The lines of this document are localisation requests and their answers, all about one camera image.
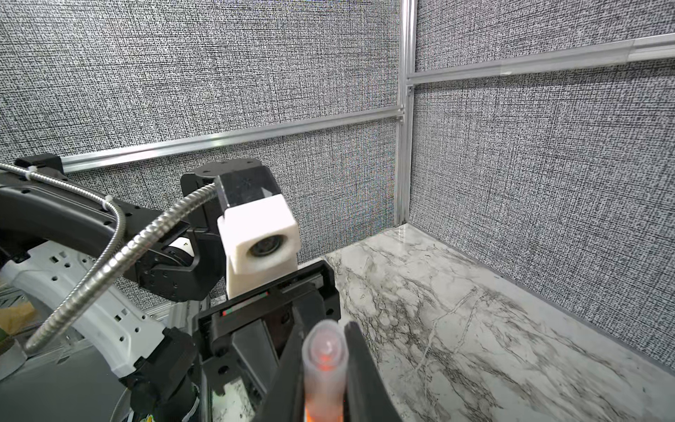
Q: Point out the aluminium left wall bar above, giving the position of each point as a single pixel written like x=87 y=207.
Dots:
x=124 y=155

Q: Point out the clear pen cap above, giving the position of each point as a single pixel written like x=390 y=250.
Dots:
x=325 y=358

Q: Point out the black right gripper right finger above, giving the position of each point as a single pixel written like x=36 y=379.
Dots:
x=366 y=396

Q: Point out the orange highlighter pen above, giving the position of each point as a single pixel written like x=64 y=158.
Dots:
x=330 y=414

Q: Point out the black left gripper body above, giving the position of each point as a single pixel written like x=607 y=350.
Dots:
x=244 y=338

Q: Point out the aluminium horizontal back bar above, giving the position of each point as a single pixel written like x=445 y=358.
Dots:
x=658 y=47

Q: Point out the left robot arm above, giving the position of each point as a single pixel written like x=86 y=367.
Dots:
x=141 y=304

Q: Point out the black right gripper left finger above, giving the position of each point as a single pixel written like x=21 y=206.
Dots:
x=285 y=399

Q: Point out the aluminium corner frame post left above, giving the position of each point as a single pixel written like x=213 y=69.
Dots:
x=405 y=96

